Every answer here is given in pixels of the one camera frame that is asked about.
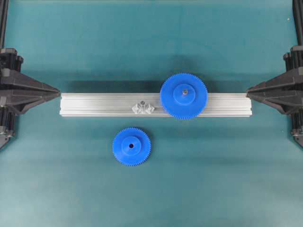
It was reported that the black frame post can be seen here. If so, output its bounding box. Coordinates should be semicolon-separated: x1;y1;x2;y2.
0;0;9;49
292;0;303;45

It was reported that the large blue plastic gear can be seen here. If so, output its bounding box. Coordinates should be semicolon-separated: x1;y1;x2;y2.
160;73;208;120

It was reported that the black right frame post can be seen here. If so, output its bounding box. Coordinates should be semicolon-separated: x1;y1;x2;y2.
292;0;303;45

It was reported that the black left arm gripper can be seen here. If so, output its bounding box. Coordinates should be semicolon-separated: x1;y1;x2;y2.
0;47;60;142

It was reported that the black left frame post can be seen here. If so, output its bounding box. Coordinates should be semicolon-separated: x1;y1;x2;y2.
0;0;9;49

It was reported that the small blue plastic gear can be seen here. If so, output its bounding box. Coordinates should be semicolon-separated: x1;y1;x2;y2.
112;127;152;166

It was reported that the aluminium extrusion rail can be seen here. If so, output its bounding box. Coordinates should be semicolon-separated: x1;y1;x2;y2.
60;93;252;117

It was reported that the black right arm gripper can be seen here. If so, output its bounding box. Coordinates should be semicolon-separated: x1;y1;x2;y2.
246;45;303;142

